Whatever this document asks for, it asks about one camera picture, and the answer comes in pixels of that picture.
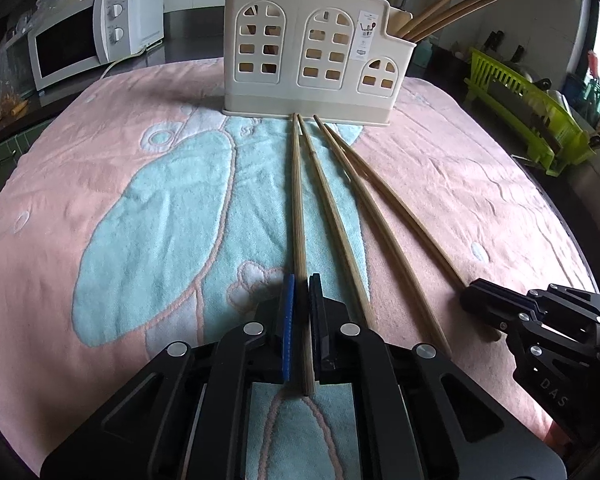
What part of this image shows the wooden chopstick on towel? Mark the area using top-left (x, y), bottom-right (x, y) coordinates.
top-left (313, 115), bottom-right (452, 358)
top-left (294, 114), bottom-right (376, 330)
top-left (325, 125), bottom-right (467, 290)

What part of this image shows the green dish drying rack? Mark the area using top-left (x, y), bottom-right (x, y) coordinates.
top-left (465, 49), bottom-right (594, 177)

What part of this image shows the white microwave power cable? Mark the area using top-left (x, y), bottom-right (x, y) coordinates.
top-left (99, 41), bottom-right (167, 82)

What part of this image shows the white microwave oven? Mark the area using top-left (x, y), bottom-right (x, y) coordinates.
top-left (27, 0), bottom-right (164, 91)

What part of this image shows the pink and teal towel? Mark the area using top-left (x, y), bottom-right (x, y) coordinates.
top-left (0, 61), bottom-right (595, 470)

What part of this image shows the green base cabinet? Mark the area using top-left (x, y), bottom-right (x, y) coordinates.
top-left (0, 120), bottom-right (52, 192)

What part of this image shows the cream plastic utensil holder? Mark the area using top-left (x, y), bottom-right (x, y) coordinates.
top-left (224, 0), bottom-right (415, 125)

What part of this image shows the chopstick standing in holder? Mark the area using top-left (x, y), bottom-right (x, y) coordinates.
top-left (389, 0), bottom-right (451, 38)
top-left (411, 0), bottom-right (498, 42)
top-left (403, 0), bottom-right (478, 41)

